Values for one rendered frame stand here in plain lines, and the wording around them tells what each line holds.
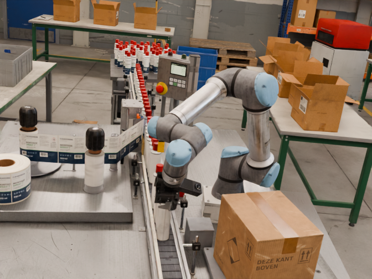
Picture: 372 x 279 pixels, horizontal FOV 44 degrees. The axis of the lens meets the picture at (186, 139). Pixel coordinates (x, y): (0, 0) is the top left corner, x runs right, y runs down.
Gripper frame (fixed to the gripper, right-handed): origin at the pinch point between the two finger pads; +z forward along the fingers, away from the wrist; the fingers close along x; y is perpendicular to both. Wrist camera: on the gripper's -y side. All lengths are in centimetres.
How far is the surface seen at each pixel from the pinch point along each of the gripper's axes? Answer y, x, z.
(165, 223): 0.6, 0.3, 11.8
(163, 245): 1.0, 6.4, 17.5
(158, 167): 2.5, -26.9, 13.5
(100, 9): 49, -529, 306
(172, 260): -1.5, 14.4, 12.9
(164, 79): 0, -71, 5
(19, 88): 97, -184, 136
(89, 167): 31, -35, 26
